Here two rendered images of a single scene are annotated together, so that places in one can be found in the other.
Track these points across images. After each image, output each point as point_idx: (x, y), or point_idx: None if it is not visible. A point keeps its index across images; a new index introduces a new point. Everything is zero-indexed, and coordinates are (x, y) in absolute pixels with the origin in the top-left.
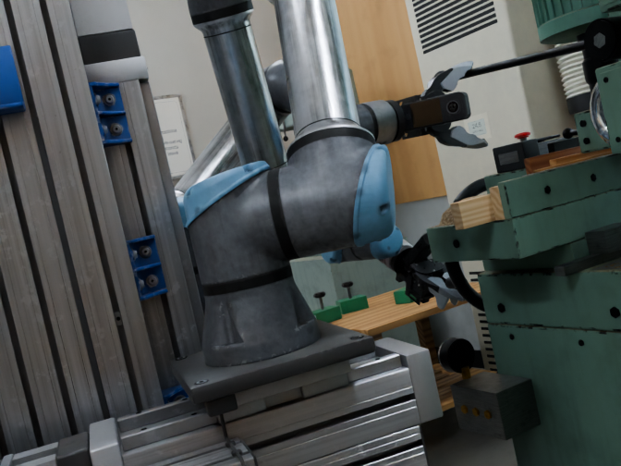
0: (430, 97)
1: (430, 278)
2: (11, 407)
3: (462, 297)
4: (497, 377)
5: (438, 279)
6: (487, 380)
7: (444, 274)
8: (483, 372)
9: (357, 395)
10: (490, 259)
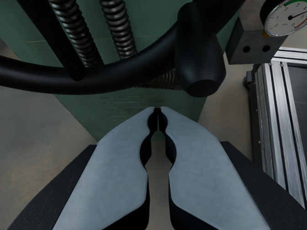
0: None
1: (246, 215)
2: None
3: (159, 107)
4: (246, 8)
5: (192, 183)
6: (258, 9)
7: (113, 219)
8: (246, 28)
9: None
10: None
